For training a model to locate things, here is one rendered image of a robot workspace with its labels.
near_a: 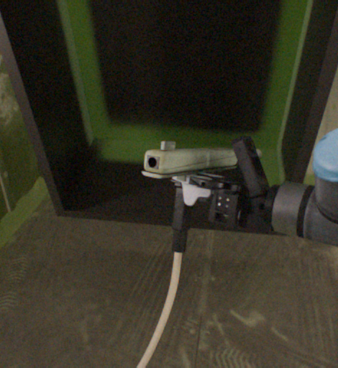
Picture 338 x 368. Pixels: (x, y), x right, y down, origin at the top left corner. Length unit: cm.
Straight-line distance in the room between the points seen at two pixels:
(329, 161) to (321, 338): 89
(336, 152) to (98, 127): 88
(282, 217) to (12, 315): 101
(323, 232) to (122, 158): 72
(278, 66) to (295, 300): 79
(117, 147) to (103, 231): 52
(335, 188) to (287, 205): 13
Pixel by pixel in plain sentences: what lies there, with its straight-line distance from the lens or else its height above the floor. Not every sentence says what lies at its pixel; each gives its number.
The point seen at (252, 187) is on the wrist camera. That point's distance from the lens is 67.
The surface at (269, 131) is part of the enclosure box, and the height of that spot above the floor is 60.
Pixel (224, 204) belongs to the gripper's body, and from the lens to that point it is 69.
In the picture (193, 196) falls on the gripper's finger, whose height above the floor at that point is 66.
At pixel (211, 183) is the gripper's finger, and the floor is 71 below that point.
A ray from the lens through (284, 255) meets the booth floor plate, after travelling 156.
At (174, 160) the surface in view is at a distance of 66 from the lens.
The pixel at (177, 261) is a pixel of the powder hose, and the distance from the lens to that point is 79.
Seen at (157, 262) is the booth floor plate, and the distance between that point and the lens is 147.
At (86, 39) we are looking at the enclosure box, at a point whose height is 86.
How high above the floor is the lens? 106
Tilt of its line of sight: 32 degrees down
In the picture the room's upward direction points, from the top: straight up
